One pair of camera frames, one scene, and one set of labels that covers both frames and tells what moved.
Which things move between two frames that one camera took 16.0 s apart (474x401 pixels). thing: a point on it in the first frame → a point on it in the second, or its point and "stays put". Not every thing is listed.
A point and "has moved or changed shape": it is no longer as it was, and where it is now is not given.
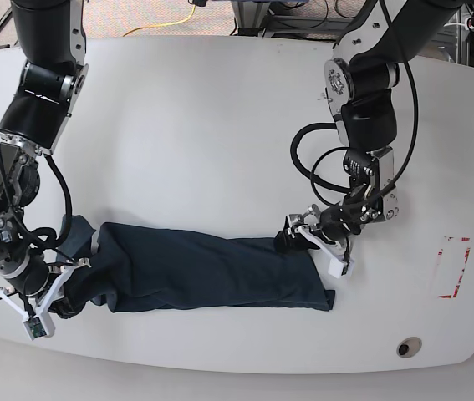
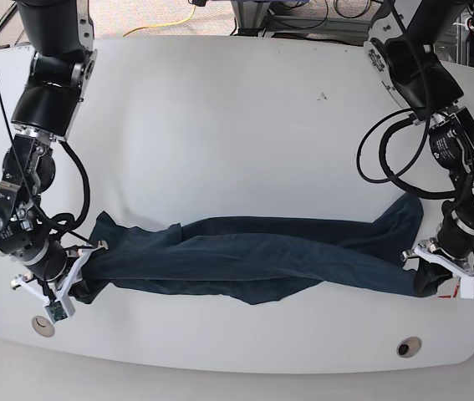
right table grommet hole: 409,347 stays put
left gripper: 33,288 → 53,271
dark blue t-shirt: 145,269 has moved or changed shape
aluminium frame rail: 308,25 stays put
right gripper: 331,227 → 453,252
